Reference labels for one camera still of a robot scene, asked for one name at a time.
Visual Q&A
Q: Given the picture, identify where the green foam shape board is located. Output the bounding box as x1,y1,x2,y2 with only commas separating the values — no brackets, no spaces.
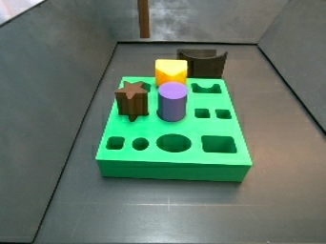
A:
94,76,252,182

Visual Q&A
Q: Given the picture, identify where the black curved fixture stand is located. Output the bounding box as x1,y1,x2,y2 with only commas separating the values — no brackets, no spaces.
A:
176,49,228,78

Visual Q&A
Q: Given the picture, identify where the purple cylinder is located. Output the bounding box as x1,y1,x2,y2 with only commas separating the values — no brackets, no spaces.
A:
157,82,188,122

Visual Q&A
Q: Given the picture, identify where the brown star prism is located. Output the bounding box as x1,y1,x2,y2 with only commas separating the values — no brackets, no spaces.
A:
114,81,149,122

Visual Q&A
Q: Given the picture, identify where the yellow block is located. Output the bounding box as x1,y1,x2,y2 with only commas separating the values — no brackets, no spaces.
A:
154,59,187,86

